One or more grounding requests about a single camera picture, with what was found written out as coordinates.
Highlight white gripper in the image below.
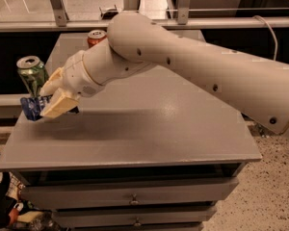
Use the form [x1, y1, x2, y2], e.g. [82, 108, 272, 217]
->
[39, 50, 104, 118]

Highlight grey drawer cabinet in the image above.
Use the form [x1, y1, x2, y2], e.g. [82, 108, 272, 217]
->
[0, 29, 263, 231]

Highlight grey drawer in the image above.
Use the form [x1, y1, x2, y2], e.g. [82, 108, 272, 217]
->
[53, 206, 216, 228]
[21, 177, 239, 210]

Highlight upper grey drawer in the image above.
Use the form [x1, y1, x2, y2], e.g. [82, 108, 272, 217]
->
[21, 177, 239, 210]

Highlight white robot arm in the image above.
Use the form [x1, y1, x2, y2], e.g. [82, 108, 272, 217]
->
[40, 12, 289, 140]

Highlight white cable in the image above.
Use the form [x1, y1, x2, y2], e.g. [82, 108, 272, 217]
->
[252, 14, 279, 62]

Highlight lower drawer knob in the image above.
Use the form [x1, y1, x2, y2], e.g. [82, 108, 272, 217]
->
[133, 218, 142, 227]

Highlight blue rxbar blueberry wrapper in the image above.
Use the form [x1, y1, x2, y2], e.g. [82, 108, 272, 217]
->
[20, 96, 79, 121]

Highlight drawer knob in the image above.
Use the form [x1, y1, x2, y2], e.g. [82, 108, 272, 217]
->
[133, 218, 142, 227]
[129, 194, 139, 206]

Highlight lower grey drawer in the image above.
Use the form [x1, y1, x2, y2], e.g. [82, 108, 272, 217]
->
[53, 206, 216, 228]

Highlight upper drawer knob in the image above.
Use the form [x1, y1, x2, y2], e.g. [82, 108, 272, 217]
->
[129, 194, 139, 206]

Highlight metal railing frame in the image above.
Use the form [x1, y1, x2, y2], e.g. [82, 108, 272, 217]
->
[0, 0, 289, 32]

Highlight clutter pile on floor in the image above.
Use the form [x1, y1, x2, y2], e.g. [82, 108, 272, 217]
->
[0, 148, 61, 231]

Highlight green soda can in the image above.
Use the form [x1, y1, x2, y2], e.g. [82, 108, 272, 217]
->
[16, 56, 49, 97]

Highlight red coca-cola can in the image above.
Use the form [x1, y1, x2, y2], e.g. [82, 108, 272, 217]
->
[87, 30, 107, 47]

